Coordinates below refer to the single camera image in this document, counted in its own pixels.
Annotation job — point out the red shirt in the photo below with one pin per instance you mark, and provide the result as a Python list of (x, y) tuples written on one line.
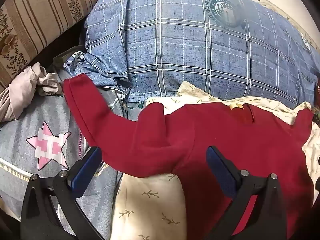
[(200, 135)]

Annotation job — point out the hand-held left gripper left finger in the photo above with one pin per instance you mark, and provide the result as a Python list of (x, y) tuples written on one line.
[(86, 170)]

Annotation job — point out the blue plaid pillow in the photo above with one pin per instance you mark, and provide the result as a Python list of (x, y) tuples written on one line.
[(175, 42)]

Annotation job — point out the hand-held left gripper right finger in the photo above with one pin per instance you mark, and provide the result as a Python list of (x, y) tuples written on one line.
[(222, 170)]

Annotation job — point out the striped floral cushion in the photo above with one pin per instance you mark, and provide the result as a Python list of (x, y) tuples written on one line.
[(37, 12)]

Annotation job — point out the cream leaf-print bed sheet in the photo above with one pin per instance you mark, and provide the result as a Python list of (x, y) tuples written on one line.
[(150, 200)]

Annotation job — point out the grey star-print blanket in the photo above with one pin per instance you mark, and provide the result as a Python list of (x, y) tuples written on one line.
[(20, 130)]

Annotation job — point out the pinkish grey garment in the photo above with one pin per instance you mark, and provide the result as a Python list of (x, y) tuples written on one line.
[(20, 90)]

